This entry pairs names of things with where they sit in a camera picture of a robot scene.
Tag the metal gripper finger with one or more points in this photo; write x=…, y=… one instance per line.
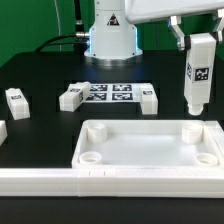
x=218, y=17
x=182, y=40

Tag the white desk top tray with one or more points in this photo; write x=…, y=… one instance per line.
x=146, y=144

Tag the white fence rail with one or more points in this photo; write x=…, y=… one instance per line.
x=193, y=183
x=217, y=133

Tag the white right fence rail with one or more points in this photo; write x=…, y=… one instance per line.
x=217, y=133

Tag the white front fence rail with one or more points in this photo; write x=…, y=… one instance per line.
x=193, y=183

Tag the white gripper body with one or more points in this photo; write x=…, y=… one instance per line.
x=140, y=11

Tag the fiducial marker sheet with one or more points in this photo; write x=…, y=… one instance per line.
x=111, y=93

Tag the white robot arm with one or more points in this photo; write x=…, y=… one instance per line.
x=113, y=36

